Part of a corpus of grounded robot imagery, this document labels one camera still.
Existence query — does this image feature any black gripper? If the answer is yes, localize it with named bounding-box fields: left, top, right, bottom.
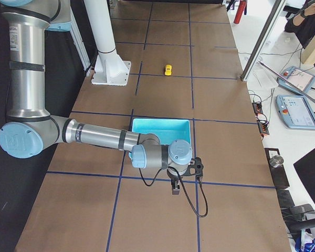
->
left=167, top=167, right=181, bottom=195

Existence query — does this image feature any yellow beetle toy car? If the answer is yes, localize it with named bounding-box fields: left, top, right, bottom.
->
left=164, top=64, right=172, bottom=76

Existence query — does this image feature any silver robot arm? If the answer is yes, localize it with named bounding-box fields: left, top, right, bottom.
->
left=0, top=1, right=195, bottom=195

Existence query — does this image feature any turquoise plastic bin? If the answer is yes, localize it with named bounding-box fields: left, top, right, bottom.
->
left=131, top=118, right=192, bottom=144

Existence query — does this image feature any black flat stand base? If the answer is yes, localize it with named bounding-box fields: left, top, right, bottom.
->
left=265, top=148, right=290, bottom=190

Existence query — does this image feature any black orange connector box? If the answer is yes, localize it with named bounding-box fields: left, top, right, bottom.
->
left=252, top=102, right=263, bottom=114

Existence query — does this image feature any near blue teach pendant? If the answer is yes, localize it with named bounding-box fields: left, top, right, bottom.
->
left=276, top=95, right=315, bottom=130

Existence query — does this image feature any blue teach pendant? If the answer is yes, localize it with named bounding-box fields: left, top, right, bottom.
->
left=276, top=95, right=315, bottom=130
left=280, top=66, right=315, bottom=93

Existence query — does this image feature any far blue teach pendant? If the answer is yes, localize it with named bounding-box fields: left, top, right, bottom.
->
left=280, top=66, right=315, bottom=93

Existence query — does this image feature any red cylinder bottle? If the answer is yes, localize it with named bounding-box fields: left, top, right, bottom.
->
left=234, top=0, right=247, bottom=24

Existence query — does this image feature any seated person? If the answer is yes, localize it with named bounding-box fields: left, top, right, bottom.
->
left=284, top=1, right=315, bottom=48

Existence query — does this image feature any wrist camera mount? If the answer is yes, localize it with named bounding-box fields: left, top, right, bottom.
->
left=186, top=157, right=204, bottom=182

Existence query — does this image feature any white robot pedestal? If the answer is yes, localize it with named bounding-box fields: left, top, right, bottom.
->
left=84, top=0, right=131, bottom=86

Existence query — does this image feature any aluminium frame post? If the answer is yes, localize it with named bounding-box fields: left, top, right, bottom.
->
left=240, top=0, right=286, bottom=82

